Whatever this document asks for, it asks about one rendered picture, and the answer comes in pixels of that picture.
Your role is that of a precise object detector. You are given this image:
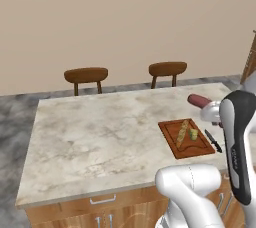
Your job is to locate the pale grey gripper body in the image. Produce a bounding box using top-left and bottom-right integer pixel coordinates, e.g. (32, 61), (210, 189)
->
(199, 100), (222, 124)

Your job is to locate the red-brown sausage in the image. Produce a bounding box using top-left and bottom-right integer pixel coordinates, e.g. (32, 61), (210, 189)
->
(187, 93), (214, 110)

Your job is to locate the yellow-green cheese piece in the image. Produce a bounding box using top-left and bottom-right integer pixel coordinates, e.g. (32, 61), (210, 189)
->
(188, 128), (200, 141)

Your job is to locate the wooden cutting board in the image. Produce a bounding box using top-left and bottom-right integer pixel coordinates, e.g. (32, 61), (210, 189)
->
(157, 118), (217, 160)

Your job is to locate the black knife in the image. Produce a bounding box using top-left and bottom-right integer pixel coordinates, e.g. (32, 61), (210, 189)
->
(204, 128), (224, 154)

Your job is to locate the tan baguette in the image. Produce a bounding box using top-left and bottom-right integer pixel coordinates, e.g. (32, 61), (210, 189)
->
(175, 119), (190, 149)

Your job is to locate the brown wooden chair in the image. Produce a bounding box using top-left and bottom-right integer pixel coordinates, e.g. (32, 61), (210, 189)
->
(148, 61), (188, 90)
(63, 66), (109, 97)

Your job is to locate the wooden cabinet run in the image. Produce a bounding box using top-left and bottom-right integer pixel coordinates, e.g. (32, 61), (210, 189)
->
(239, 29), (256, 85)

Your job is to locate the wooden cupboard door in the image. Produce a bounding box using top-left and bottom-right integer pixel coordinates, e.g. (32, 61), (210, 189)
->
(30, 215), (105, 228)
(205, 172), (248, 228)
(104, 201), (170, 228)

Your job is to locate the wooden drawer front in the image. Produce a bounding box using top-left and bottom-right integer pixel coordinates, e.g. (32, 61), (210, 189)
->
(24, 185), (169, 220)

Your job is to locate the silver drawer handle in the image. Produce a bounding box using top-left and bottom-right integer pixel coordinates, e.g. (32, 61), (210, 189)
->
(89, 193), (118, 206)

